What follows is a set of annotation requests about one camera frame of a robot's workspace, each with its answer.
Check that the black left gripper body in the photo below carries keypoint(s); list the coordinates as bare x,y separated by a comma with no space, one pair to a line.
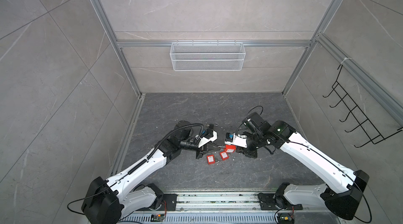
201,151

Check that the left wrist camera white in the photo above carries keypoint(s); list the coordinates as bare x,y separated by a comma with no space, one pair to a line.
209,136

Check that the white wire mesh basket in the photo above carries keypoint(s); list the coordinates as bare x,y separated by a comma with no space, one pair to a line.
207,56

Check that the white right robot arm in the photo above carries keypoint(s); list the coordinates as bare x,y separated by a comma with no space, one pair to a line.
342,189

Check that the red safety padlock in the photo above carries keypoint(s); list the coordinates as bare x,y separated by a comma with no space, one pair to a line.
211,159
224,155
230,148

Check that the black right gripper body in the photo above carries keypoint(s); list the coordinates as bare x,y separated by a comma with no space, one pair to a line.
250,151

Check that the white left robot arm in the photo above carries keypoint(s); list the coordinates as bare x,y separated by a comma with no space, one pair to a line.
106,201

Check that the metal base rail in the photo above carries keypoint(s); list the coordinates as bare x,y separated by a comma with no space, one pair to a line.
227,206

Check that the black wire hook rack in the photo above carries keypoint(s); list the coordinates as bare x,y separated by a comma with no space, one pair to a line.
354,111

